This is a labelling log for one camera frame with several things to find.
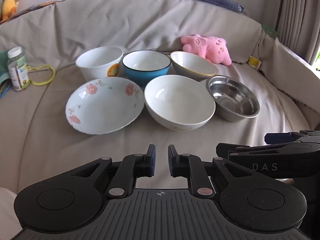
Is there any floral white plate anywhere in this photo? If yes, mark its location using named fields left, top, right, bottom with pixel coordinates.
left=65, top=77, right=145, bottom=135

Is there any yellow-green cord loop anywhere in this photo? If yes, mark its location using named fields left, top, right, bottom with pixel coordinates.
left=27, top=64, right=56, bottom=86

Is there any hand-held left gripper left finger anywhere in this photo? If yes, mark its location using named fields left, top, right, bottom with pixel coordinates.
left=71, top=144, right=157, bottom=197

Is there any beige sofa cover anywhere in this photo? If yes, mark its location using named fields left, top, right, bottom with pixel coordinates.
left=0, top=0, right=314, bottom=198

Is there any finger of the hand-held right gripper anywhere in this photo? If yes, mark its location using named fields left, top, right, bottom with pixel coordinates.
left=265, top=130, right=320, bottom=144
left=216, top=142, right=320, bottom=159

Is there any colourful picture book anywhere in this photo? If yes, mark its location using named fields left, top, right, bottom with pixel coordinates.
left=10, top=0, right=65, bottom=18

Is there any green cloth bag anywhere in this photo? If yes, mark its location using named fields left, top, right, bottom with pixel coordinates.
left=0, top=51, right=12, bottom=80

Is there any yellow plush toy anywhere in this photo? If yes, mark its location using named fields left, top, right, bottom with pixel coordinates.
left=0, top=0, right=22, bottom=22

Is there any beige curtain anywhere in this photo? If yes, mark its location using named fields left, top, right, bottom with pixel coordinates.
left=276, top=0, right=320, bottom=65

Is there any white ceramic bowl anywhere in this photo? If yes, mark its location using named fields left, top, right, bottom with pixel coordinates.
left=144, top=75, right=216, bottom=131

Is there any blue bowl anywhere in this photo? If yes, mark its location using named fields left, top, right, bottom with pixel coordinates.
left=122, top=50, right=172, bottom=87

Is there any yellow white tag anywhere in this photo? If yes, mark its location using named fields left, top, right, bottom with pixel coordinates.
left=249, top=56, right=262, bottom=69

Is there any pink plush toy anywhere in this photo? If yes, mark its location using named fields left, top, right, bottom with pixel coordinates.
left=181, top=34, right=232, bottom=66

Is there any green card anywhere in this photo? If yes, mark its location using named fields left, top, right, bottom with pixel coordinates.
left=261, top=24, right=277, bottom=38

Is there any white plastic bowl orange label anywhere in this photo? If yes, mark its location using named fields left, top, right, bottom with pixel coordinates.
left=75, top=46, right=124, bottom=80

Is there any grey bowl gold rim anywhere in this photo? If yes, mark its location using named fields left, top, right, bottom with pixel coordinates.
left=170, top=51, right=217, bottom=82

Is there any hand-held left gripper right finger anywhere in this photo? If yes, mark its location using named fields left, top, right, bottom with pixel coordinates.
left=168, top=144, right=250, bottom=197

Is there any clear bottle white cap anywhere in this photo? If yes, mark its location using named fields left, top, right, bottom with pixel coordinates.
left=7, top=46, right=32, bottom=92

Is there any stainless steel bowl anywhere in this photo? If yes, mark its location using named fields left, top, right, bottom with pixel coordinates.
left=206, top=75, right=261, bottom=122

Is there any blue green packet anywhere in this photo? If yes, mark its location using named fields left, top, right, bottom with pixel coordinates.
left=0, top=79, right=12, bottom=98

